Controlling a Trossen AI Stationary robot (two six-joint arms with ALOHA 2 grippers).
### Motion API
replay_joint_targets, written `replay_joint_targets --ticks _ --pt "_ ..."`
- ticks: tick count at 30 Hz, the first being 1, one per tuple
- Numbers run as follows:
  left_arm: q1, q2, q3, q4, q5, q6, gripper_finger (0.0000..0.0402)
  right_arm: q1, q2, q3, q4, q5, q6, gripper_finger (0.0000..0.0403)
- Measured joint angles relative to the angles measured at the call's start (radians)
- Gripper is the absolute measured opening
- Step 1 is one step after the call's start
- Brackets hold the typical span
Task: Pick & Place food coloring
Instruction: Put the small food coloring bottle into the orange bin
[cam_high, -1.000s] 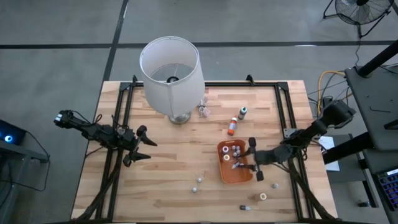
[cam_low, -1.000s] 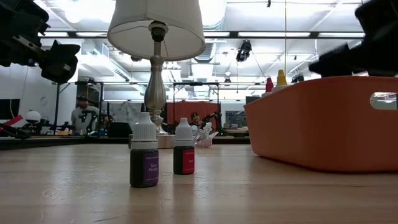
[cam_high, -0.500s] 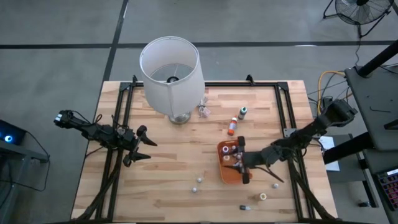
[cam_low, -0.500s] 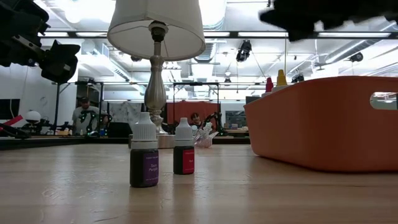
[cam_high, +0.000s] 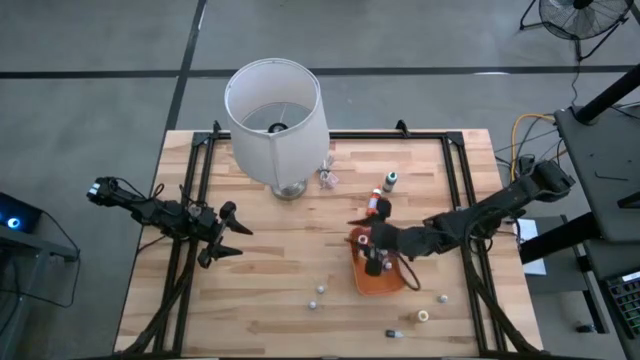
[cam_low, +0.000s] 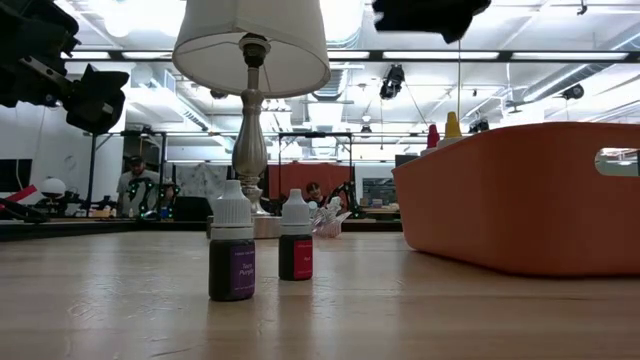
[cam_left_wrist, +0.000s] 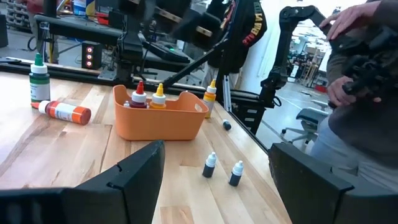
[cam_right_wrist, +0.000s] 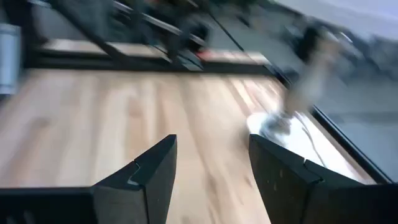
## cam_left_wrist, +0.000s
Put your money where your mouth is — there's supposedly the large orange-red coloring bottle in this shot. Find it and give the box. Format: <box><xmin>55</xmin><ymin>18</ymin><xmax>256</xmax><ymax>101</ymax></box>
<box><xmin>30</xmin><ymin>100</ymin><xmax>93</xmax><ymax>126</ymax></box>

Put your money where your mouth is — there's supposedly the storage shelf with bins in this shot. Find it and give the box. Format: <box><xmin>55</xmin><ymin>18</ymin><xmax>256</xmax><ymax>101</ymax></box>
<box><xmin>6</xmin><ymin>0</ymin><xmax>32</xmax><ymax>32</ymax></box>

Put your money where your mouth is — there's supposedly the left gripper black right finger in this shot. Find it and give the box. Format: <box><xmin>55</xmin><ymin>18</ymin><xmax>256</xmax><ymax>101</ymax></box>
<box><xmin>268</xmin><ymin>142</ymin><xmax>355</xmax><ymax>224</ymax></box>

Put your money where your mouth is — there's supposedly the small red label dropper bottle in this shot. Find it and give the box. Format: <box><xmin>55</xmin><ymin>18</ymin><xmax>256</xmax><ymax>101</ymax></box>
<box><xmin>201</xmin><ymin>151</ymin><xmax>218</xmax><ymax>179</ymax></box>

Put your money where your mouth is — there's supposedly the large dark red coloring bottle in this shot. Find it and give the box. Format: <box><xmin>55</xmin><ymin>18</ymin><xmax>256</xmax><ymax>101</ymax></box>
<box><xmin>129</xmin><ymin>80</ymin><xmax>148</xmax><ymax>109</ymax></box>

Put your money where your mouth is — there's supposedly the black vertical pole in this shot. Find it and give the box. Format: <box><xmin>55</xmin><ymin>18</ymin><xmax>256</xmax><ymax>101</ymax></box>
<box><xmin>42</xmin><ymin>0</ymin><xmax>57</xmax><ymax>18</ymax></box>

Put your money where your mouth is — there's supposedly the orange plastic basket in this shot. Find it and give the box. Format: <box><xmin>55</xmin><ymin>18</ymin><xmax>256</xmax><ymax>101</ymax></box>
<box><xmin>112</xmin><ymin>84</ymin><xmax>210</xmax><ymax>142</ymax></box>

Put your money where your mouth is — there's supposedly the large yellow food coloring bottle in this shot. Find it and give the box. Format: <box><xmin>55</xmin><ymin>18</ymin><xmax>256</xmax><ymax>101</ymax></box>
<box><xmin>202</xmin><ymin>78</ymin><xmax>218</xmax><ymax>119</ymax></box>
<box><xmin>150</xmin><ymin>83</ymin><xmax>167</xmax><ymax>110</ymax></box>

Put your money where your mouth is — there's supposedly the black control box with labels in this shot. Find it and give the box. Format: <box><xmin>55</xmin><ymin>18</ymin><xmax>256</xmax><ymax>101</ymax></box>
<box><xmin>231</xmin><ymin>102</ymin><xmax>267</xmax><ymax>135</ymax></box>

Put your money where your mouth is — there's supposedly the large green food coloring bottle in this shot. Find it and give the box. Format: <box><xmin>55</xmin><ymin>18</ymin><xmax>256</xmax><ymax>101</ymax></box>
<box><xmin>29</xmin><ymin>52</ymin><xmax>52</xmax><ymax>104</ymax></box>

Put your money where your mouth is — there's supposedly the small purple label dropper bottle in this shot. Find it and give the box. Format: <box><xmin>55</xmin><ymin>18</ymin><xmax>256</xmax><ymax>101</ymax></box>
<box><xmin>228</xmin><ymin>160</ymin><xmax>244</xmax><ymax>187</ymax></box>

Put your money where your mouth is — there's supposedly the silver aluminium extrusion post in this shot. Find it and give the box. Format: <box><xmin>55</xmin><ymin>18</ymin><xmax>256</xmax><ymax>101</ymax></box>
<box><xmin>221</xmin><ymin>75</ymin><xmax>233</xmax><ymax>113</ymax></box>

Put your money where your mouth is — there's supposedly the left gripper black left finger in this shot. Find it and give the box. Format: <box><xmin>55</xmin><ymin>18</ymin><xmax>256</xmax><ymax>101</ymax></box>
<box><xmin>61</xmin><ymin>140</ymin><xmax>166</xmax><ymax>224</ymax></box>

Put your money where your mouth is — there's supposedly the person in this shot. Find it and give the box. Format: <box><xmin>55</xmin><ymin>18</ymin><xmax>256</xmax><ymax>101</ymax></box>
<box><xmin>201</xmin><ymin>0</ymin><xmax>268</xmax><ymax>90</ymax></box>
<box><xmin>309</xmin><ymin>0</ymin><xmax>398</xmax><ymax>192</ymax></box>
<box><xmin>17</xmin><ymin>0</ymin><xmax>62</xmax><ymax>65</ymax></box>

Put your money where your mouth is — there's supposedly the dark grey side table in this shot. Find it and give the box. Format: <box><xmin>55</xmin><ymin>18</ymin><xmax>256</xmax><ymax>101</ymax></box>
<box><xmin>33</xmin><ymin>14</ymin><xmax>127</xmax><ymax>47</ymax></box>

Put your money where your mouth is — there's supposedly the grey office chair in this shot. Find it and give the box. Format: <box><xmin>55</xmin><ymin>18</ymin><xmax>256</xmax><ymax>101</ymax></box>
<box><xmin>280</xmin><ymin>99</ymin><xmax>331</xmax><ymax>144</ymax></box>

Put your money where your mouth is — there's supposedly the black computer tower with lights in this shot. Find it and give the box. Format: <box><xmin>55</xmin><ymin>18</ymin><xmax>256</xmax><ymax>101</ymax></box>
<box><xmin>81</xmin><ymin>41</ymin><xmax>103</xmax><ymax>71</ymax></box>

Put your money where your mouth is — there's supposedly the person's hand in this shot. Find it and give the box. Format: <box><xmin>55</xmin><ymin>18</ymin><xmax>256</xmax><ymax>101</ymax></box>
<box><xmin>318</xmin><ymin>1</ymin><xmax>382</xmax><ymax>41</ymax></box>
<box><xmin>326</xmin><ymin>75</ymin><xmax>382</xmax><ymax>109</ymax></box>

